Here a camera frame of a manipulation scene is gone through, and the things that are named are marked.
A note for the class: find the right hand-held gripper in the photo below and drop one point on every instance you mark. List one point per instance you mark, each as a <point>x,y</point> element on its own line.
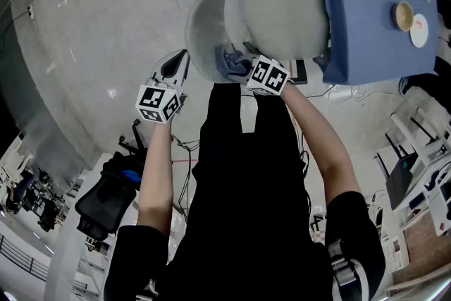
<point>267,75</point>

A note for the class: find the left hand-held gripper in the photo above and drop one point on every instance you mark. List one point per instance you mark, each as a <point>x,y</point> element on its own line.
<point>155,98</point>

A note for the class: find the dark grey cloth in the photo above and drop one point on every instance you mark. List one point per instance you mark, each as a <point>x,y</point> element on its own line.
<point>229,61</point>

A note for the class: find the grey shell chair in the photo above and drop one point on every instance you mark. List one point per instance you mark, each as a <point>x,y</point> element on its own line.
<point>285,10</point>

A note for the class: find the person's right forearm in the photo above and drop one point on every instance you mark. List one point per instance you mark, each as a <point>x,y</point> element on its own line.
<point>320,144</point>

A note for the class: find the person's left forearm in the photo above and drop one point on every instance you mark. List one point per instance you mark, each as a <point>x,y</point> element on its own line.
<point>156,179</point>

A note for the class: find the dark blue object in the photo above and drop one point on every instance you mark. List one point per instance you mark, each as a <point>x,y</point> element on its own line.
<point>130,176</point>

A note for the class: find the black office chair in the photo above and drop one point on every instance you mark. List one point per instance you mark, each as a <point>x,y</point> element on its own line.
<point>102,204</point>

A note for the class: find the person's black clothed torso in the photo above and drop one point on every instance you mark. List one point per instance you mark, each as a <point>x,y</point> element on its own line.
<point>246,204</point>

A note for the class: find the blue cloth covered table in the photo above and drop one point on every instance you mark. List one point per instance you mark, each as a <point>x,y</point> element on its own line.
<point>370,10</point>

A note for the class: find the white power strip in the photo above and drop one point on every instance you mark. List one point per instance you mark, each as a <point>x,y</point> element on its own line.
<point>31,11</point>

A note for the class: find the wooden bowl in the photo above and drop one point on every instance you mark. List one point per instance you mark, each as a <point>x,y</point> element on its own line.
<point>403,16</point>

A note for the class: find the white plate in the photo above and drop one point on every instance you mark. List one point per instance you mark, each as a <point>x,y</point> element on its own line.
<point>420,31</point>

